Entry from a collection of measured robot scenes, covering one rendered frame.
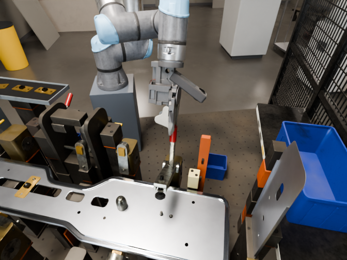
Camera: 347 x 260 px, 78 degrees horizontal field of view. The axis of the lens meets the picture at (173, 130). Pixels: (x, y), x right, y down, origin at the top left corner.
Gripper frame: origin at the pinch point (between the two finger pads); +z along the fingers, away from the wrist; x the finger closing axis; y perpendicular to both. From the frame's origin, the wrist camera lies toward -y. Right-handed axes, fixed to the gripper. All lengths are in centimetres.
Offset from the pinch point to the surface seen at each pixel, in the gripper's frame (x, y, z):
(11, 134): 0, 62, 11
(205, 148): 1.7, -10.5, 3.7
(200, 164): -0.8, -9.4, 11.1
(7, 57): -248, 332, 16
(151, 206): 8.9, 3.6, 23.1
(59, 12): -451, 380, -74
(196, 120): -81, -2, 24
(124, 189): 5.1, 14.1, 21.8
